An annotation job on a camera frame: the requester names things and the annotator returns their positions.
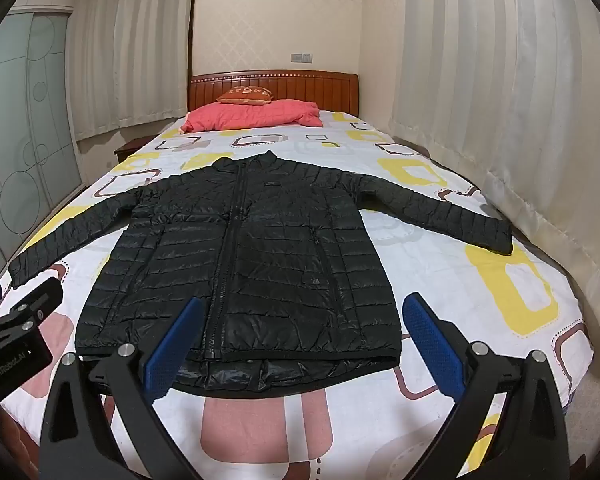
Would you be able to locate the frosted glass wardrobe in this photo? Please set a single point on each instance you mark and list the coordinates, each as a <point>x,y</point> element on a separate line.
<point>30,125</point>

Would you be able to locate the dark wooden nightstand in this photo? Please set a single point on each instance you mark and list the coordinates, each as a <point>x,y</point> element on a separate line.
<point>130,149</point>

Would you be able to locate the orange cushion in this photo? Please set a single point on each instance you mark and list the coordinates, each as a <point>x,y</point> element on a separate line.
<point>245,95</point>

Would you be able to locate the wall switch panel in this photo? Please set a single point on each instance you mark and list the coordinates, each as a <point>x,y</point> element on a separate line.
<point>301,58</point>

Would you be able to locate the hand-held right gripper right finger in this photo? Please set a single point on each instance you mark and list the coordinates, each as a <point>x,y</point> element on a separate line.
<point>432,342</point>

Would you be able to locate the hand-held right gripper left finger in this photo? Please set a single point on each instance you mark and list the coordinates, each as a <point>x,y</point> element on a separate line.
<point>172,350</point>

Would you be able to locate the coral red pillow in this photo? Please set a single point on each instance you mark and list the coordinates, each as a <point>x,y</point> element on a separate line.
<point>250,115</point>

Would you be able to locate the patterned white bed sheet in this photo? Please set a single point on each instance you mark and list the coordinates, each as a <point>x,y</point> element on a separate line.
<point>455,270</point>

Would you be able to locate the brown wooden headboard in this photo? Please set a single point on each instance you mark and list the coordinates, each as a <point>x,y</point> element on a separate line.
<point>310,87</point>

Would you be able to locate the white pleated curtain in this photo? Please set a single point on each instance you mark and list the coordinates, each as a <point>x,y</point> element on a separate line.
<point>495,85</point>
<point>130,45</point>

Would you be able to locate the black puffer jacket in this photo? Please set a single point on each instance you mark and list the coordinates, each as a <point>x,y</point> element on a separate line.
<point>280,260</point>

